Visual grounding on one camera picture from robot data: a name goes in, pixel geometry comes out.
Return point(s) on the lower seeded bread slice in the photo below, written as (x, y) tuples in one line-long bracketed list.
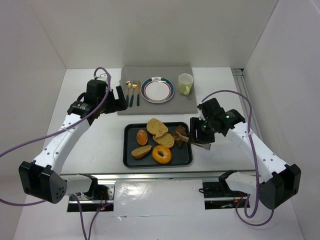
[(166, 140)]

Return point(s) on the gold knife green handle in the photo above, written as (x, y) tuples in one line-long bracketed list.
[(138, 94)]

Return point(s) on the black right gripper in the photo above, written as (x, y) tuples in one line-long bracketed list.
[(197, 131)]

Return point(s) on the upper seeded bread slice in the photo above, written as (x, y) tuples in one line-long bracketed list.
[(156, 128)]

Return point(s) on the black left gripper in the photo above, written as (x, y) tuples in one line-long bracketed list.
[(114, 104)]

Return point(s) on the orange round bun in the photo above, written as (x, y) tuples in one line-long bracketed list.
[(142, 137)]

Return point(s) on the gold fork green handle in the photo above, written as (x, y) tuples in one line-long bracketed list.
[(133, 86)]

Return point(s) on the small seeded bread slice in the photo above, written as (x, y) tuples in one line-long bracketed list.
[(140, 152)]

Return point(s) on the light green mug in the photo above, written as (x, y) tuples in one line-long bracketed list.
[(185, 83)]

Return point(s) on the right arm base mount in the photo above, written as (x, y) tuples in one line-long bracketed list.
[(217, 194)]

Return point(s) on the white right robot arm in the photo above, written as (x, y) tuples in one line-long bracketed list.
[(275, 181)]

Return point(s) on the gold spoon green handle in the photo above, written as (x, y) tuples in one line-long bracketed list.
[(128, 85)]

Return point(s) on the metal bread tongs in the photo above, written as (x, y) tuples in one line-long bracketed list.
[(206, 146)]

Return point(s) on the orange glazed donut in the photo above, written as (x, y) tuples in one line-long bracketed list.
[(162, 154)]

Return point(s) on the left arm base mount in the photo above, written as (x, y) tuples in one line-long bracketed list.
[(87, 193)]

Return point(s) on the white plate teal rim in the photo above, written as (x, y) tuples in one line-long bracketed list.
[(157, 90)]

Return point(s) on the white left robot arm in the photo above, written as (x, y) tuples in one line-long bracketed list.
[(41, 178)]

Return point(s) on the grey place mat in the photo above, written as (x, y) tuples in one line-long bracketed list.
[(177, 105)]

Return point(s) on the brown chocolate croissant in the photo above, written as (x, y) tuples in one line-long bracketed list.
[(182, 131)]

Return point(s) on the aluminium side rail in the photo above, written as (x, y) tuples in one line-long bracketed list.
[(243, 89)]

